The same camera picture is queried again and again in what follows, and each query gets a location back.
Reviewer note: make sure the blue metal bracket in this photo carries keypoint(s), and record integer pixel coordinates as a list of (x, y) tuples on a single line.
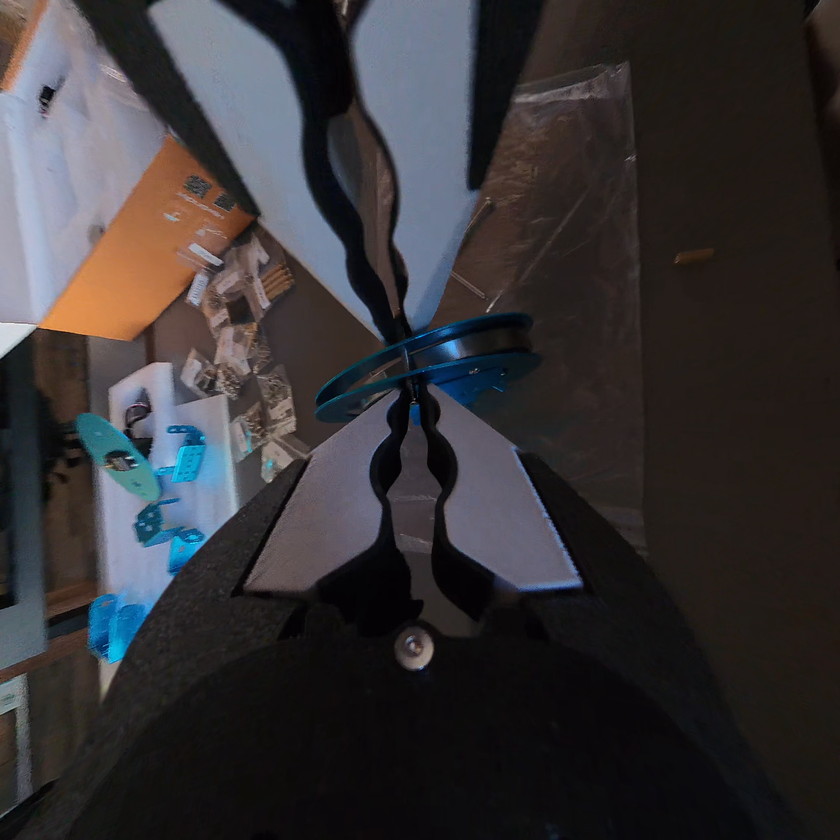
[(184, 551), (187, 459), (130, 630), (98, 623)]

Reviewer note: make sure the orange cardboard box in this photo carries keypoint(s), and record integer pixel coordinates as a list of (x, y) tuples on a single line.
[(131, 262)]

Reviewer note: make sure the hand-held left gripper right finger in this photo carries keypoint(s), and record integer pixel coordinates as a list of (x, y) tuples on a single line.
[(505, 518)]

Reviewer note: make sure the blue flanged bracket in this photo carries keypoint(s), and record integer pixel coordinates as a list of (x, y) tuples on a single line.
[(151, 525)]

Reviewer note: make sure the clear plastic bag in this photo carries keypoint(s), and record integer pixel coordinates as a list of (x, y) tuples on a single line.
[(577, 262)]

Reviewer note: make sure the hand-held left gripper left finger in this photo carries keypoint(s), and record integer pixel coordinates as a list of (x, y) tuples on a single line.
[(321, 518)]

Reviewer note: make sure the pile of small screw bags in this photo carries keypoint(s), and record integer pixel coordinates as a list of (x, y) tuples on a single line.
[(229, 354)]

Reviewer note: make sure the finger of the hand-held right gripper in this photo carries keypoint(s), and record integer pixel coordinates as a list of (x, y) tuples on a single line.
[(249, 131), (426, 131)]

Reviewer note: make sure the white foam block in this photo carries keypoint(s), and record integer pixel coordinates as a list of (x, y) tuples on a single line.
[(164, 380)]

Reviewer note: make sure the white foam board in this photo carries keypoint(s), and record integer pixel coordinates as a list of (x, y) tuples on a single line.
[(213, 499)]

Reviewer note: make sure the blue disc bearing assembly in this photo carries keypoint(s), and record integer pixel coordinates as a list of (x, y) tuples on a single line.
[(485, 341)]

